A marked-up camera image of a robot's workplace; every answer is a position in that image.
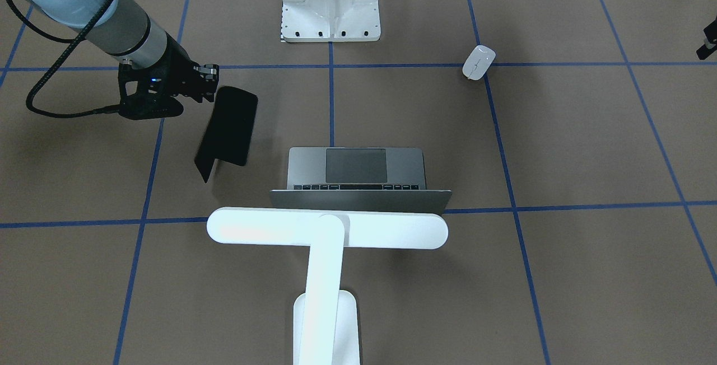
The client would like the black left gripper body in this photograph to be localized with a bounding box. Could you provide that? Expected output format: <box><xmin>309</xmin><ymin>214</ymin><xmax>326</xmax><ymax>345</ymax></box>
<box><xmin>696</xmin><ymin>18</ymin><xmax>717</xmax><ymax>60</ymax></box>

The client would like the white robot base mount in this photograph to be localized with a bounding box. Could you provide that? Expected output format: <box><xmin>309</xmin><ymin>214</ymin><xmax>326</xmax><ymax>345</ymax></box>
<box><xmin>280</xmin><ymin>0</ymin><xmax>381</xmax><ymax>43</ymax></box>

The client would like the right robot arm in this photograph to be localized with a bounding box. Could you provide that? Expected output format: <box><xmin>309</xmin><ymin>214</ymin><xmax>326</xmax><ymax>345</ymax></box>
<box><xmin>5</xmin><ymin>0</ymin><xmax>218</xmax><ymax>120</ymax></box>

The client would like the white desk lamp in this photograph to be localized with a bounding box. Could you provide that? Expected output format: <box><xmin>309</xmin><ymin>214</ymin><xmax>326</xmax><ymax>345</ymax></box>
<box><xmin>207</xmin><ymin>207</ymin><xmax>449</xmax><ymax>364</ymax></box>

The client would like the black mouse pad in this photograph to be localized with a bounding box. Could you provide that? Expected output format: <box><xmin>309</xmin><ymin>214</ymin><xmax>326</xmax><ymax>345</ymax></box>
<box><xmin>194</xmin><ymin>86</ymin><xmax>258</xmax><ymax>183</ymax></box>

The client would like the grey laptop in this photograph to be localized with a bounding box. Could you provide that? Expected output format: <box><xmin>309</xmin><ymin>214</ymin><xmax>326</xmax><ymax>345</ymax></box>
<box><xmin>271</xmin><ymin>147</ymin><xmax>451</xmax><ymax>215</ymax></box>

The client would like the white computer mouse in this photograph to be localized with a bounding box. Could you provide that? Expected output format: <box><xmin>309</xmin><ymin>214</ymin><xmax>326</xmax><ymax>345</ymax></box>
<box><xmin>462</xmin><ymin>45</ymin><xmax>496</xmax><ymax>80</ymax></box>

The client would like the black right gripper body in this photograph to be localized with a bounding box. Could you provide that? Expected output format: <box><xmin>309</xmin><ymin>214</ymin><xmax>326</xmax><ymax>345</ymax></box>
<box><xmin>118</xmin><ymin>52</ymin><xmax>220</xmax><ymax>120</ymax></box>

